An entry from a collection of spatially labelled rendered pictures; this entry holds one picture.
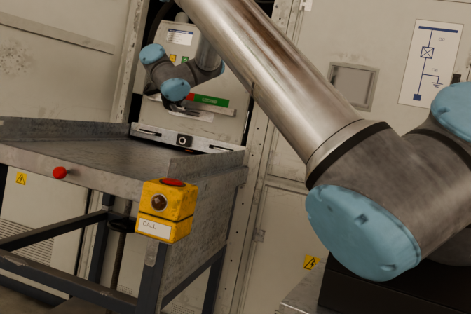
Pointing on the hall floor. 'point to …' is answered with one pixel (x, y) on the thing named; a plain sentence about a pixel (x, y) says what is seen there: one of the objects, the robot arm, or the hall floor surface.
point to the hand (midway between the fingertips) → (174, 108)
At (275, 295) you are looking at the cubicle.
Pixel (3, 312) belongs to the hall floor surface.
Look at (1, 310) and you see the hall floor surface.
